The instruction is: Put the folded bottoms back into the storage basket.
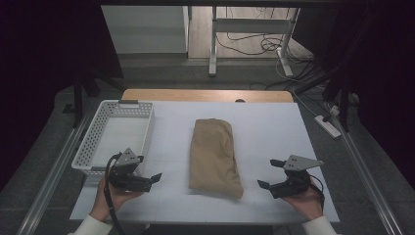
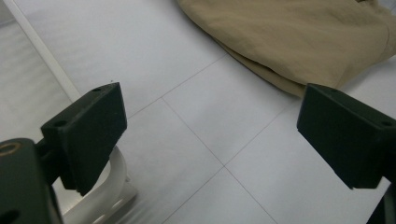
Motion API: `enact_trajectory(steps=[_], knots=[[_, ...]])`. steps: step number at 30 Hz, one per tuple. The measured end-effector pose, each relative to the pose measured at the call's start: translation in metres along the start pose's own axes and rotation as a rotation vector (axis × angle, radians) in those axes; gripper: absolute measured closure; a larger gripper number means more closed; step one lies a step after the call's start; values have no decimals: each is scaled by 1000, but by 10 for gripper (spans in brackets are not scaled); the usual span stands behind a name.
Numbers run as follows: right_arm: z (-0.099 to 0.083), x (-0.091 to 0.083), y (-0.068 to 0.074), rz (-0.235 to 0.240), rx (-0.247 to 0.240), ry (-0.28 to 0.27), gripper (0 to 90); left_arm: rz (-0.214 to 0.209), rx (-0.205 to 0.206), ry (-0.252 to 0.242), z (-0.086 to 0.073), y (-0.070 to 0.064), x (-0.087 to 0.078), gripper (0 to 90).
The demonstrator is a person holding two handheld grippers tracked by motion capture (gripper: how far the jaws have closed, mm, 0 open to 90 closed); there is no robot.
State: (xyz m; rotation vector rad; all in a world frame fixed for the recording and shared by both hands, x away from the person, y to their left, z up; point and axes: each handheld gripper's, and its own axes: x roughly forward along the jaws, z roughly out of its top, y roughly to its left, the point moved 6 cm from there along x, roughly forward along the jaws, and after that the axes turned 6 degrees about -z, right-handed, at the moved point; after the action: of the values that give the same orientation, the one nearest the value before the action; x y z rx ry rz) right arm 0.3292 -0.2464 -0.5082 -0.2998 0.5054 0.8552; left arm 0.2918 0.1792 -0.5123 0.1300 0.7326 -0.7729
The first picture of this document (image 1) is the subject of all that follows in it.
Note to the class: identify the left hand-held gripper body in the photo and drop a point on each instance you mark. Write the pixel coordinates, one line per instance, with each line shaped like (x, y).
(127, 178)

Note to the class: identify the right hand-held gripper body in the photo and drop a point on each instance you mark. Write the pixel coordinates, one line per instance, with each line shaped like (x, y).
(293, 186)

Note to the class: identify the white perforated plastic basket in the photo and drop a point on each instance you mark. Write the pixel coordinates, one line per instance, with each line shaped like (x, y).
(114, 137)

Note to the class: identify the tan cloth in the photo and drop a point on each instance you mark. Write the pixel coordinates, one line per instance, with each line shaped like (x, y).
(213, 156)

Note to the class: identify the person's right hand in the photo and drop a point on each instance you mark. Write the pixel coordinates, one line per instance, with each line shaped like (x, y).
(308, 204)

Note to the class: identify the person's left hand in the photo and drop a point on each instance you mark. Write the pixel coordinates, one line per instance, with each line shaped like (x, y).
(112, 199)

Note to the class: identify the white table mat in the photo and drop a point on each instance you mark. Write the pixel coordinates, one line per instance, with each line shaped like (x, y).
(261, 130)

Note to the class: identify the white power strip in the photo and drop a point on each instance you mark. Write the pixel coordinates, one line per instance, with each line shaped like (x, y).
(328, 126)

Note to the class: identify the wooden table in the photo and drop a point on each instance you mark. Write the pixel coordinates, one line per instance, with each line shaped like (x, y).
(195, 95)

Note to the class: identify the black metal stand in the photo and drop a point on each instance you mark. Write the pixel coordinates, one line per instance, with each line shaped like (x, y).
(78, 98)
(342, 98)

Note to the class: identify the white cabinet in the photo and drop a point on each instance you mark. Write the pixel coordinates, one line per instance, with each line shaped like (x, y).
(143, 29)

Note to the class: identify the dark curtain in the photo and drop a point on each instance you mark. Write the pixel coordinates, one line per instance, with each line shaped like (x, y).
(385, 65)
(39, 49)

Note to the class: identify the white desk frame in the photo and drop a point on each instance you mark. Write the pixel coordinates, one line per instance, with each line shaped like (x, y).
(251, 25)

